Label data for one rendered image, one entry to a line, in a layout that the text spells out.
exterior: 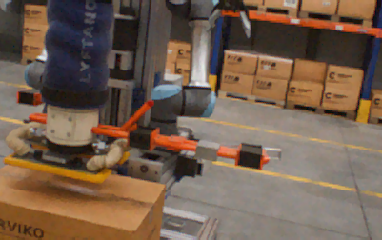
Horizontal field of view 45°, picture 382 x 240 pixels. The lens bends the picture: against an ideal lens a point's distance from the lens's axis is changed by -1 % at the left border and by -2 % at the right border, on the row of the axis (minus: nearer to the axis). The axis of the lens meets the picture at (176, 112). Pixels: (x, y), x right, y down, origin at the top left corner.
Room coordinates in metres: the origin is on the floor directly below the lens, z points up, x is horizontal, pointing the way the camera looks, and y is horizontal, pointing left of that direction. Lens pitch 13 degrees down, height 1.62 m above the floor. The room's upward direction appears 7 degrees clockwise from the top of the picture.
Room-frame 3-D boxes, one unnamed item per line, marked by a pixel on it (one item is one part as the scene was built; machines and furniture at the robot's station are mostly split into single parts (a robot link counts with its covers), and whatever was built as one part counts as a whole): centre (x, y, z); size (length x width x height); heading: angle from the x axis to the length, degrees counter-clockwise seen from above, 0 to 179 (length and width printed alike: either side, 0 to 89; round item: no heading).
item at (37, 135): (1.52, 0.34, 1.11); 0.34 x 0.25 x 0.06; 79
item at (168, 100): (1.93, 0.05, 1.20); 0.13 x 0.12 x 0.14; 102
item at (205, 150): (1.43, -0.11, 1.17); 0.07 x 0.07 x 0.04; 79
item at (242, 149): (1.40, -0.24, 1.17); 0.08 x 0.07 x 0.05; 79
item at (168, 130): (1.93, 0.05, 1.09); 0.15 x 0.15 x 0.10
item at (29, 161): (1.42, 0.36, 1.07); 0.34 x 0.10 x 0.05; 79
